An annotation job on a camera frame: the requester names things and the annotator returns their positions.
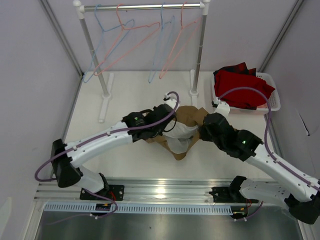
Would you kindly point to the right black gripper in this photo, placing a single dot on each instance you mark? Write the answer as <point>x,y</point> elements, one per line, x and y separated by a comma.
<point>203,135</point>

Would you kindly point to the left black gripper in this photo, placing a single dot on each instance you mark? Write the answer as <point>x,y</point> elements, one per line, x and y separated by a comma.
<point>161,130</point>

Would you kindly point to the tan brown skirt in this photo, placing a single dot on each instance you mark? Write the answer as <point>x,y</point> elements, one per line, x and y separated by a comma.
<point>183,132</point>

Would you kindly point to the pink wire hanger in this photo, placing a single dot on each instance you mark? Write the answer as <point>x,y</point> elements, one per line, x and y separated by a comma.
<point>185,34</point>
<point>155,26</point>

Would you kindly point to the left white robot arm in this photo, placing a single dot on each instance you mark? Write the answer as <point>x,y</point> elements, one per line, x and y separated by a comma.
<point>69,158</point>

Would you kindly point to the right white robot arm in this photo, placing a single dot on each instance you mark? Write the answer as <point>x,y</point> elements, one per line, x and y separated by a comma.
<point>298,193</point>

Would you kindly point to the red folded garment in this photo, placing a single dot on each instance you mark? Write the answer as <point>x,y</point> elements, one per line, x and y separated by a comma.
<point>240,87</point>

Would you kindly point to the white plastic basket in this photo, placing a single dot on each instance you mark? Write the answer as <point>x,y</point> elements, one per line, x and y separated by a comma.
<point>274,99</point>

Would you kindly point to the metal clothes rack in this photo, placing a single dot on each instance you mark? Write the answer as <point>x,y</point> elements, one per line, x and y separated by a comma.
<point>107,85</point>

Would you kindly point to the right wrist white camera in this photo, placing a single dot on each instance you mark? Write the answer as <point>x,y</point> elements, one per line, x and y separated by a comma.
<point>221,107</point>

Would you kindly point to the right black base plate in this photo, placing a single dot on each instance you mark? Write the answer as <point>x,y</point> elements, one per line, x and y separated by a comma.
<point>225,195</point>

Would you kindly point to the aluminium mounting rail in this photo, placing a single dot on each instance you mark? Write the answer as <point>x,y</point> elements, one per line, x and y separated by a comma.
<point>149,191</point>

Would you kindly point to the white slotted cable duct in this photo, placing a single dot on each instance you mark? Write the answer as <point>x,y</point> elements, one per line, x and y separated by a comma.
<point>130,208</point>

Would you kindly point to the right blue wire hanger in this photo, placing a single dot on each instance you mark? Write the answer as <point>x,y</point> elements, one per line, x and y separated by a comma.
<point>162,44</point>

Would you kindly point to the blue wire hanger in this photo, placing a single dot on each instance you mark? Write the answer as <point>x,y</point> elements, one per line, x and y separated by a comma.
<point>162,44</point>
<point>100,45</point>

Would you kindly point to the leftmost blue wire hanger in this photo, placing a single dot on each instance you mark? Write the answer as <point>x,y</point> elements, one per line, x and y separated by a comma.
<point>100,45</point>

